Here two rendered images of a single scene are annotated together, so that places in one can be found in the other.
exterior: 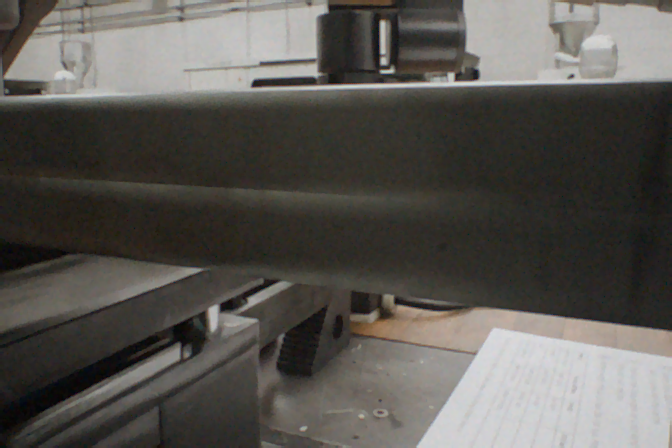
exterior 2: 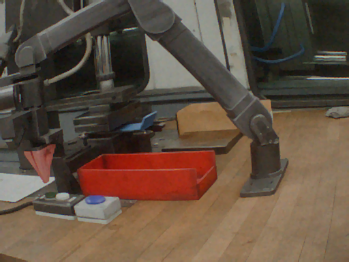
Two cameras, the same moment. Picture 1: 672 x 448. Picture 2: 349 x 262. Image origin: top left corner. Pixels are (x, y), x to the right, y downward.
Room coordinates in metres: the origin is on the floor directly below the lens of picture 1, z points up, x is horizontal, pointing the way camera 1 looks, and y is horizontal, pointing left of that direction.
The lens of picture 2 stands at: (1.40, 0.22, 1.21)
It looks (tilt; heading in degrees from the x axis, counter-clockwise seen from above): 11 degrees down; 178
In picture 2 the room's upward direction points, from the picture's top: 8 degrees counter-clockwise
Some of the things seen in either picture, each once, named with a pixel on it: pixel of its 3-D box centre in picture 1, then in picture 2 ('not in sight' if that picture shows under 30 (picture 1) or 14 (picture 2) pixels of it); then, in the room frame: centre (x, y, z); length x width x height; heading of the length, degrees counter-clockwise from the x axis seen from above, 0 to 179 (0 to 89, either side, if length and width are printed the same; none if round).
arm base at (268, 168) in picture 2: not in sight; (266, 159); (0.48, 0.43, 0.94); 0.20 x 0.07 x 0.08; 156
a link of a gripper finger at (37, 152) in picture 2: not in sight; (37, 159); (0.51, -0.01, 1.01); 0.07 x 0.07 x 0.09; 66
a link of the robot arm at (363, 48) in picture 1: (355, 45); (29, 93); (0.51, -0.01, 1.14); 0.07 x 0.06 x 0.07; 93
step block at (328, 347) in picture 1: (314, 298); (66, 174); (0.40, 0.03, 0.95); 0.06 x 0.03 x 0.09; 156
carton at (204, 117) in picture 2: not in sight; (228, 119); (-0.01, 0.43, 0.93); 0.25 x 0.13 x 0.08; 66
